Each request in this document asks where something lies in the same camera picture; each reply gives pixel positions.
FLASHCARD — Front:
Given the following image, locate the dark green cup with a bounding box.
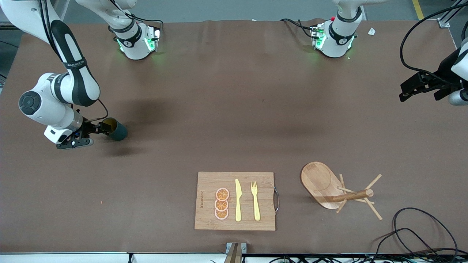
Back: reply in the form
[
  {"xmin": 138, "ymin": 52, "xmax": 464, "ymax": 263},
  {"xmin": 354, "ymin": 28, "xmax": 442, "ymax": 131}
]
[{"xmin": 101, "ymin": 117, "xmax": 129, "ymax": 142}]

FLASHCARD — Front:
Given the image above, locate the wooden cup rack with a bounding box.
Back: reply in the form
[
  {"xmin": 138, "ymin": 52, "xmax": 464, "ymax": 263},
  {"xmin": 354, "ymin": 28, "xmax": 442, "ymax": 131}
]
[{"xmin": 301, "ymin": 161, "xmax": 383, "ymax": 221}]

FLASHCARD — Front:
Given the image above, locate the bamboo cutting board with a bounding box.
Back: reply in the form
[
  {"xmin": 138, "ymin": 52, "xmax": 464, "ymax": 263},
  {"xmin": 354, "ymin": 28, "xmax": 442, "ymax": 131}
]
[{"xmin": 194, "ymin": 171, "xmax": 280, "ymax": 231}]

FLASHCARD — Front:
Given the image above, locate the yellow plastic knife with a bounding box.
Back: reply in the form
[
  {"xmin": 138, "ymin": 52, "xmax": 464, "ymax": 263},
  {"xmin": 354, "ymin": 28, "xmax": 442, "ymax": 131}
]
[{"xmin": 235, "ymin": 179, "xmax": 242, "ymax": 222}]

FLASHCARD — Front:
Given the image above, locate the yellow plastic fork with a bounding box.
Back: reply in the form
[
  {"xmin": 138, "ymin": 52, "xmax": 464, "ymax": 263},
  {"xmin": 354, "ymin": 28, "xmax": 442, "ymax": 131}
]
[{"xmin": 251, "ymin": 181, "xmax": 261, "ymax": 221}]

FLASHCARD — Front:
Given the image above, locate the black right arm base cable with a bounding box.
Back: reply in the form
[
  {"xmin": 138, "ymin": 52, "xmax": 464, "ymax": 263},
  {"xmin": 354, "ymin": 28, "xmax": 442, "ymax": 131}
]
[{"xmin": 130, "ymin": 14, "xmax": 164, "ymax": 24}]

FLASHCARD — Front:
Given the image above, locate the black arm base cable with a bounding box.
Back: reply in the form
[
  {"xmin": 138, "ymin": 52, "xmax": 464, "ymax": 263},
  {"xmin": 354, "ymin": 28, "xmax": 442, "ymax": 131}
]
[
  {"xmin": 280, "ymin": 18, "xmax": 316, "ymax": 39},
  {"xmin": 130, "ymin": 14, "xmax": 164, "ymax": 24}
]

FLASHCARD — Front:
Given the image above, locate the black looped cable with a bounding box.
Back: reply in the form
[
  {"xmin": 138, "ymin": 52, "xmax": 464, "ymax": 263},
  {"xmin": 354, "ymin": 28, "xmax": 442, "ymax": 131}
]
[
  {"xmin": 373, "ymin": 228, "xmax": 439, "ymax": 263},
  {"xmin": 392, "ymin": 207, "xmax": 459, "ymax": 256}
]

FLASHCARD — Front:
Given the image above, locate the black left arm base cable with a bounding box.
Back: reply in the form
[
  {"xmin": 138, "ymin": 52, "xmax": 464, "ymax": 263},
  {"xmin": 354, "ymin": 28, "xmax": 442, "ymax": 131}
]
[{"xmin": 280, "ymin": 18, "xmax": 316, "ymax": 39}]

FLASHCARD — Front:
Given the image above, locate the grey metal mounting bracket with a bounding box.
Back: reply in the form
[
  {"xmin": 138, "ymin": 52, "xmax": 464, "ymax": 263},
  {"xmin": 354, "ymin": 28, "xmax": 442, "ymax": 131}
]
[{"xmin": 226, "ymin": 242, "xmax": 247, "ymax": 263}]

